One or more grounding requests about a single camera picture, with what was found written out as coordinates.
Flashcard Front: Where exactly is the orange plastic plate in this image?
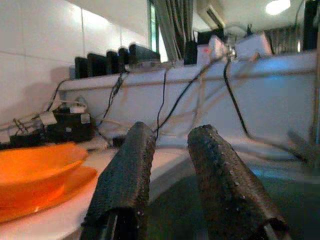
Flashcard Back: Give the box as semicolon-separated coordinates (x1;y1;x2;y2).
0;165;98;224

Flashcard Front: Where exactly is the black battery charger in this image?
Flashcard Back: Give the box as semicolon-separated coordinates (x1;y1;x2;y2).
37;104;96;144

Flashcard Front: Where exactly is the black power strip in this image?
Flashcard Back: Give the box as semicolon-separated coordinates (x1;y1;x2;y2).
0;133;47;150

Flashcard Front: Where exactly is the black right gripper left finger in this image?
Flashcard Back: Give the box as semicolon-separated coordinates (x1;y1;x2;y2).
79;121;157;240

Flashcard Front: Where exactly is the white box with red light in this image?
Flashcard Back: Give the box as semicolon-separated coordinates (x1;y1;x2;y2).
196;34;229;66

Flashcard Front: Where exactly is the long black box on ledge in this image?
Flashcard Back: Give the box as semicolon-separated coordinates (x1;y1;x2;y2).
128;43;161;67

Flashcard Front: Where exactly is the orange plastic bowl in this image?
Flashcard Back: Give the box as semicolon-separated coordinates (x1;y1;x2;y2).
0;143;89;211

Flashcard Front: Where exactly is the thin black cable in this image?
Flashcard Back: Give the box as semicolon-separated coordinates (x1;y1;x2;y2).
155;70;168;138

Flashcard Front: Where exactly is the black router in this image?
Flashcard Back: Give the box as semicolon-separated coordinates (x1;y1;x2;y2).
184;40;199;66

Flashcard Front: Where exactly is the black adapter power cable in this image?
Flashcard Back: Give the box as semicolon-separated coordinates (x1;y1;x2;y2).
153;61;215;133

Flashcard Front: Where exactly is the white air conditioner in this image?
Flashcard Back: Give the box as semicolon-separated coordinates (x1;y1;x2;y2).
196;0;226;30

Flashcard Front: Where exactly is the black power adapter brick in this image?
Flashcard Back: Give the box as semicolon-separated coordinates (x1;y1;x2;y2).
111;135;127;148

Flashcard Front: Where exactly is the round ceiling light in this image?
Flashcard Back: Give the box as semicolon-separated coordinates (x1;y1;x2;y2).
264;0;292;16

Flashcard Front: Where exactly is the stainless steel sink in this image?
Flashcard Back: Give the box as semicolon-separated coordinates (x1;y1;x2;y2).
146;157;320;240

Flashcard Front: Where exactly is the plain white box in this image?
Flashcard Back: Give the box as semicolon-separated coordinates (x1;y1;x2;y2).
234;31;274;61

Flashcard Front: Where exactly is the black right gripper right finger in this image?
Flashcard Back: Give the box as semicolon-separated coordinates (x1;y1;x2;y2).
187;124;293;240

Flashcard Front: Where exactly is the thick black wall cable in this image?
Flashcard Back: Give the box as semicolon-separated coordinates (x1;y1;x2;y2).
222;61;252;139

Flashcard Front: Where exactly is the grey curtain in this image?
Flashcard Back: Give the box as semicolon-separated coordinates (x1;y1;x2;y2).
154;0;199;61

